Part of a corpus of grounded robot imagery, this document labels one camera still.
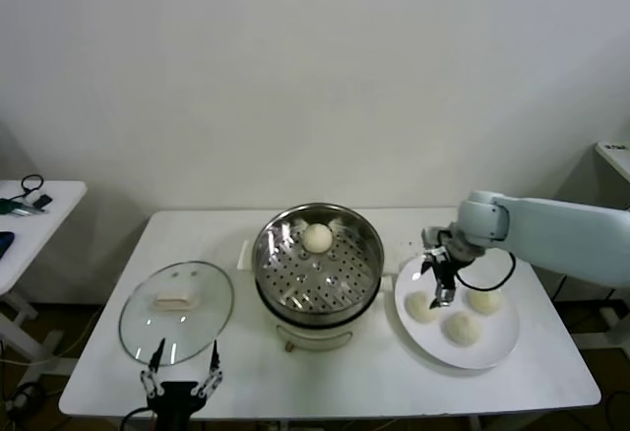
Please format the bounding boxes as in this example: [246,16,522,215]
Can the white steamed baozi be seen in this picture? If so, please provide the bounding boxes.
[444,311,482,347]
[467,286,506,315]
[300,222,334,255]
[404,291,441,325]

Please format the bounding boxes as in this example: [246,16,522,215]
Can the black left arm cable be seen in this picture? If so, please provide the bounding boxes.
[121,403,158,431]

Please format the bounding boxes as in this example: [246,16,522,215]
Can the round glass pot lid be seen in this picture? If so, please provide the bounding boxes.
[118,261,234,367]

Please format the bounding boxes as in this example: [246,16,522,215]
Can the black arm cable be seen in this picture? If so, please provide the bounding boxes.
[121,403,158,431]
[455,251,518,292]

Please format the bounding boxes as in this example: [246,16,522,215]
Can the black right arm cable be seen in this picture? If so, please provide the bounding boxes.
[455,251,518,292]

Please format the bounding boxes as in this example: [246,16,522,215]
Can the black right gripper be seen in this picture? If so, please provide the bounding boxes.
[419,246,465,310]

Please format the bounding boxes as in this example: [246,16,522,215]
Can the black looped cord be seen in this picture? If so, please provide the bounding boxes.
[19,174,45,196]

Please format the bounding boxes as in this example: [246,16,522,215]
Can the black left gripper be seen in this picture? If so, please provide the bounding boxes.
[141,337,226,431]

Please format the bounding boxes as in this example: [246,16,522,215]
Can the green handled tool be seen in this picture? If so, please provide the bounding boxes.
[0,197,50,218]

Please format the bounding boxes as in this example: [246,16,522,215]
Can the cream electric cooking pot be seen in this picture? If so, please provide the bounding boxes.
[237,239,401,353]

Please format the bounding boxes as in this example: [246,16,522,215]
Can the stainless steel steamer basket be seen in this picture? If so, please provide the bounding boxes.
[251,203,385,315]

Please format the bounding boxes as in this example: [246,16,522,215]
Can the white round plate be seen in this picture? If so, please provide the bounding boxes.
[393,253,522,371]

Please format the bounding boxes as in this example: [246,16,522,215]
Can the floor plug with cables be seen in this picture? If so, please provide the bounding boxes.
[0,381,48,425]

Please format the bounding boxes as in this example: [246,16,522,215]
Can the white side table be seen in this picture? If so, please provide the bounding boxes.
[0,180,89,378]

